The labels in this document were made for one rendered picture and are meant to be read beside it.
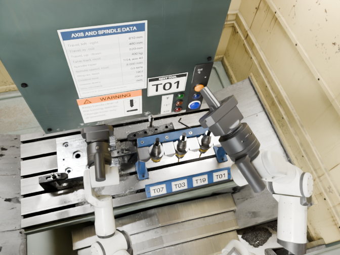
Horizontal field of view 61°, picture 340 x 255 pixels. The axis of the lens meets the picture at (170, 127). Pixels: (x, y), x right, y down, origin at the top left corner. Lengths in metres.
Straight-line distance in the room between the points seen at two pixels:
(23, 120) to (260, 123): 1.58
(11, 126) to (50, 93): 1.52
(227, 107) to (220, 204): 1.03
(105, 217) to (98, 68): 0.61
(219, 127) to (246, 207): 1.07
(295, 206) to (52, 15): 0.87
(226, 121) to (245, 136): 0.06
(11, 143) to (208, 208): 1.26
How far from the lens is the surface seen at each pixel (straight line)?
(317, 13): 1.49
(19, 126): 2.19
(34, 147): 1.70
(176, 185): 1.47
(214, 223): 1.68
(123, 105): 0.76
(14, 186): 1.92
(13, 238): 1.83
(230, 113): 0.75
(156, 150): 1.18
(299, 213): 1.05
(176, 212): 1.62
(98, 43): 0.59
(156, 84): 0.71
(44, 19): 0.55
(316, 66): 1.50
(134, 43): 0.60
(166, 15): 0.58
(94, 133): 1.13
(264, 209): 1.75
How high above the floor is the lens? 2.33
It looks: 59 degrees down
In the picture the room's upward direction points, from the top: 8 degrees clockwise
